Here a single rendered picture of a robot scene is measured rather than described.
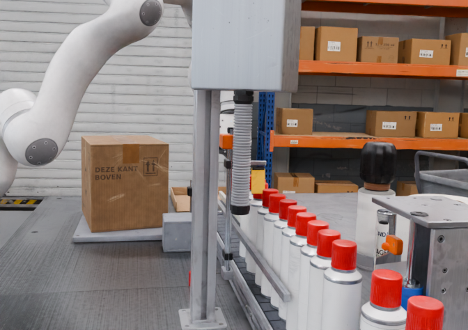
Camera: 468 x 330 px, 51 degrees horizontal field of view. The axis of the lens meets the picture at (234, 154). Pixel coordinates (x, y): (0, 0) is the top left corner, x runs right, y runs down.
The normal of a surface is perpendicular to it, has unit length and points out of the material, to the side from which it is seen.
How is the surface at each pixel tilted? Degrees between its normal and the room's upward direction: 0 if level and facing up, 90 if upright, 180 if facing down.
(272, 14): 90
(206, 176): 90
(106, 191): 90
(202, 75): 90
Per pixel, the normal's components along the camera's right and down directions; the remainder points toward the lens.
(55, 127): 0.77, 0.12
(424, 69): 0.08, 0.12
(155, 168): 0.38, 0.12
